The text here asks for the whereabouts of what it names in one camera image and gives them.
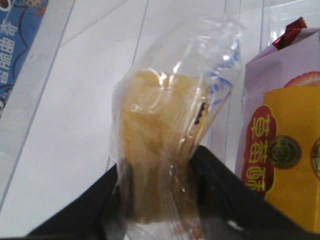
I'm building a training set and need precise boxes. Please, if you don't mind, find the bread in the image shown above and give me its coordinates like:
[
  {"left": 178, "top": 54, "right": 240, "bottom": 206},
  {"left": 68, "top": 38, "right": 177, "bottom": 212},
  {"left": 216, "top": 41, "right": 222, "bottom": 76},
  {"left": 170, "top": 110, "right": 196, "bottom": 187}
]
[{"left": 110, "top": 16, "right": 243, "bottom": 240}]

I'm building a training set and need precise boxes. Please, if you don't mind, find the pink strawberry snack bag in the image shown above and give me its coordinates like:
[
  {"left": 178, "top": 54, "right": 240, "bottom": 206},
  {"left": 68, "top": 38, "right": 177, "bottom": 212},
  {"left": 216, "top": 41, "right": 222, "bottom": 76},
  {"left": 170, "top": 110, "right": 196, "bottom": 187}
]
[{"left": 236, "top": 18, "right": 320, "bottom": 233}]

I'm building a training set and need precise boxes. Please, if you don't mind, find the blue cookie box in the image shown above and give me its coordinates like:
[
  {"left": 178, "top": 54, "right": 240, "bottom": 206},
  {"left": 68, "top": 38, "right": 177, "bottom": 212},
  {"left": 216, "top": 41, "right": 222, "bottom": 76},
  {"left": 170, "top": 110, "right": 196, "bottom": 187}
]
[{"left": 0, "top": 0, "right": 49, "bottom": 112}]

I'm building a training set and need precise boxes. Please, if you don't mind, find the clear acrylic left shelf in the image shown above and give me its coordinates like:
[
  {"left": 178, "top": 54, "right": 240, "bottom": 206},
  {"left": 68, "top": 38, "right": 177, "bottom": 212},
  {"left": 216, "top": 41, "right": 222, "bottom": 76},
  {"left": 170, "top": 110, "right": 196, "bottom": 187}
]
[{"left": 1, "top": 0, "right": 320, "bottom": 214}]

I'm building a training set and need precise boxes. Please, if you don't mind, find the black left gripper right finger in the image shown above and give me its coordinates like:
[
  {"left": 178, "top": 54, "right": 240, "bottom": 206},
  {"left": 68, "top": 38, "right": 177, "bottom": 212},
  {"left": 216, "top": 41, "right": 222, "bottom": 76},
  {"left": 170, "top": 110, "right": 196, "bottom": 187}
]
[{"left": 190, "top": 145, "right": 320, "bottom": 240}]

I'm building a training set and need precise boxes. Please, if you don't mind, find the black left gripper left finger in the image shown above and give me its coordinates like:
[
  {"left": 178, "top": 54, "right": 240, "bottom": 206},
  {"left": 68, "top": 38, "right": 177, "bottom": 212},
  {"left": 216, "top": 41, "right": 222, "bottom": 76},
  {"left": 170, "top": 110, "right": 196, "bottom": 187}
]
[{"left": 26, "top": 162, "right": 131, "bottom": 238}]

